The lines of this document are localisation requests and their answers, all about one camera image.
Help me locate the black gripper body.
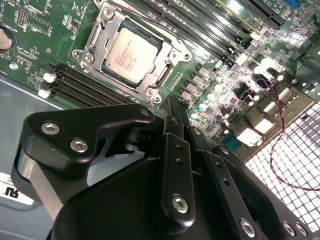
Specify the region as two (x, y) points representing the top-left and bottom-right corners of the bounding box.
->
(45, 154), (240, 240)

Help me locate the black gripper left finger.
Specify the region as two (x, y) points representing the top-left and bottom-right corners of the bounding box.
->
(10, 96), (197, 228)

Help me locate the silver topped CPU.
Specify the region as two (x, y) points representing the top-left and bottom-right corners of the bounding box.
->
(101, 26), (162, 88)

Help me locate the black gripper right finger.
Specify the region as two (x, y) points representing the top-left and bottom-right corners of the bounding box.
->
(178, 99), (316, 240)

